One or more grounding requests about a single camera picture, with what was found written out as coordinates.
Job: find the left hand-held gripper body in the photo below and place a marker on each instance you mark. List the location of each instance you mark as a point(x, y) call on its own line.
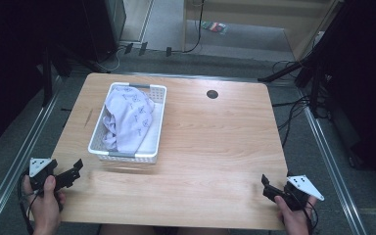
point(39, 171)

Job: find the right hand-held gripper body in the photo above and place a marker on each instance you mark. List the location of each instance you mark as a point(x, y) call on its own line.
point(298, 191)

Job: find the person's right hand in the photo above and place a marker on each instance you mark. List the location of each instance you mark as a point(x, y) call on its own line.
point(293, 218)

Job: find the person's left hand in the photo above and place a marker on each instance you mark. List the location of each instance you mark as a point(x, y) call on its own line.
point(45, 209)

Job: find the white plastic basket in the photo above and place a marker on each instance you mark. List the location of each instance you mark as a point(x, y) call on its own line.
point(94, 148)

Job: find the pale purple patterned cloth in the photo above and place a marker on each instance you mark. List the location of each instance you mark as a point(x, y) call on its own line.
point(129, 117)

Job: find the white cloth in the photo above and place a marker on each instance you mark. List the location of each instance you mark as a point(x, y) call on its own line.
point(153, 133)

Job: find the black plug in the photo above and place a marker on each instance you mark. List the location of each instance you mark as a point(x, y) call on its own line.
point(168, 51)
point(143, 48)
point(128, 48)

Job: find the black metal stand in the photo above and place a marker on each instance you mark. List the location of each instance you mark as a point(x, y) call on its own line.
point(310, 57)

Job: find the dark cabinet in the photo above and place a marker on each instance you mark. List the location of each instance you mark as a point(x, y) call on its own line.
point(107, 26)

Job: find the colourful packet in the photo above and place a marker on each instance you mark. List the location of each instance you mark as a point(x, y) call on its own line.
point(214, 27)

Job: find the metal floor rail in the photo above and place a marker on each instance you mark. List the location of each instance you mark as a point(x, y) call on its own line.
point(333, 163)
point(16, 163)

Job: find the black upright post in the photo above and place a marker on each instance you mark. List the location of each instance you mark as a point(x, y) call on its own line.
point(47, 78)

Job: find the light wooden shelf frame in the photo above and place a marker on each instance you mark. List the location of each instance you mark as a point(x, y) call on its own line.
point(274, 9)

